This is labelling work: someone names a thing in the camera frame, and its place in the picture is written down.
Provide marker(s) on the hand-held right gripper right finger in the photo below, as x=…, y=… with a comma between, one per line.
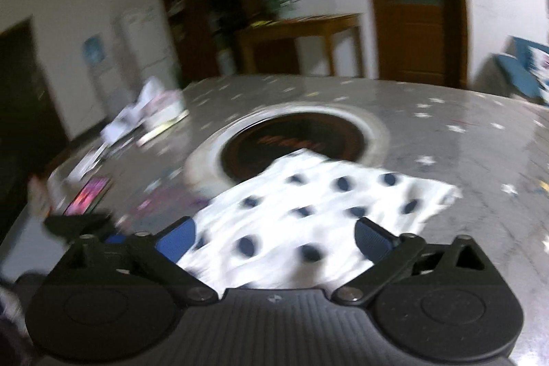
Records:
x=375, y=239

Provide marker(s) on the white polka dot garment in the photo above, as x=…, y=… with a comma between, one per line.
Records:
x=326, y=203

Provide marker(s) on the dark wooden shelf cabinet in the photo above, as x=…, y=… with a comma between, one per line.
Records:
x=201, y=6

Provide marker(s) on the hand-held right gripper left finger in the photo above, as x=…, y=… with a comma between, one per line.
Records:
x=176, y=239

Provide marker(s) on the white water dispenser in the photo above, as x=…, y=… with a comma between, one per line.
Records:
x=95, y=53

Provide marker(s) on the brown wooden door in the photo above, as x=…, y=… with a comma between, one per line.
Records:
x=418, y=40

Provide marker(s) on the white paper pile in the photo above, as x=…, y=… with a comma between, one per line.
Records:
x=150, y=108

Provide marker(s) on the white refrigerator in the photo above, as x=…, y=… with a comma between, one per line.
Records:
x=146, y=44

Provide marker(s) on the grey star-printed tablecloth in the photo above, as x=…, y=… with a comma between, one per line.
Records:
x=450, y=160

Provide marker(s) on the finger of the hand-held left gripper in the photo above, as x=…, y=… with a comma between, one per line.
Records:
x=77, y=225

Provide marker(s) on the blue sofa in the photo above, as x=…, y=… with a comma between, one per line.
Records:
x=519, y=78

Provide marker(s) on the round black induction cooktop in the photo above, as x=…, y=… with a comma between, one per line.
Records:
x=291, y=138

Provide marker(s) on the butterfly print pillow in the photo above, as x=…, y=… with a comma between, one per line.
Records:
x=539, y=61

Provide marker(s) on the wooden side table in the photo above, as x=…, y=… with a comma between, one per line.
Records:
x=309, y=23

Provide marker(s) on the smartphone with lit screen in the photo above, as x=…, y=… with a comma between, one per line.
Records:
x=88, y=196

